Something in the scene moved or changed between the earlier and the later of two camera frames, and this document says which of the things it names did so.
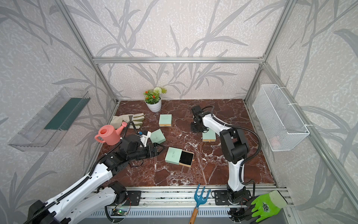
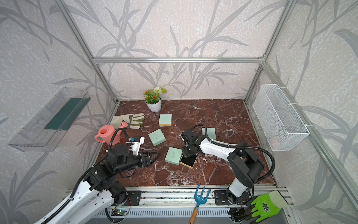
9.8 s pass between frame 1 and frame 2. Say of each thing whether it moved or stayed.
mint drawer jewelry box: stayed
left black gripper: moved
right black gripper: moved
